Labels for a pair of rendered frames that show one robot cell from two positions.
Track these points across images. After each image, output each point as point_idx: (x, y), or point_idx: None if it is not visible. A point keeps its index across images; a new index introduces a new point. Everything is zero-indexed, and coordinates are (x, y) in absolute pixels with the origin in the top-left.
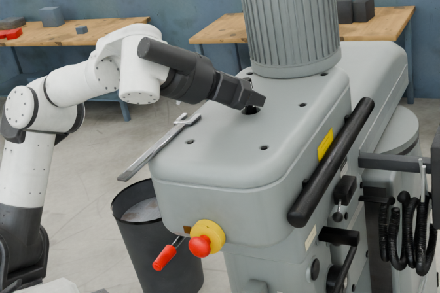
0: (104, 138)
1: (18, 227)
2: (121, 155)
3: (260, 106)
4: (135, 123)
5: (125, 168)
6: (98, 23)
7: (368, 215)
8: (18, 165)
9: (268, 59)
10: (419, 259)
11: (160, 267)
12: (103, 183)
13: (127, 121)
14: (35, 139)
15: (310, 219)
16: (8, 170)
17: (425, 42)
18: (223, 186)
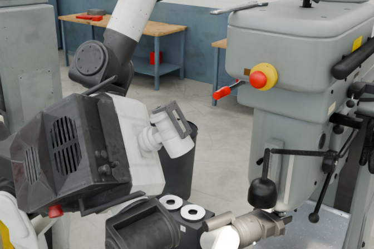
0: (139, 96)
1: (119, 49)
2: (148, 109)
3: (314, 6)
4: (162, 93)
5: (149, 117)
6: (153, 23)
7: None
8: (130, 3)
9: None
10: None
11: (218, 96)
12: None
13: (156, 90)
14: None
15: (334, 93)
16: (122, 6)
17: None
18: (290, 33)
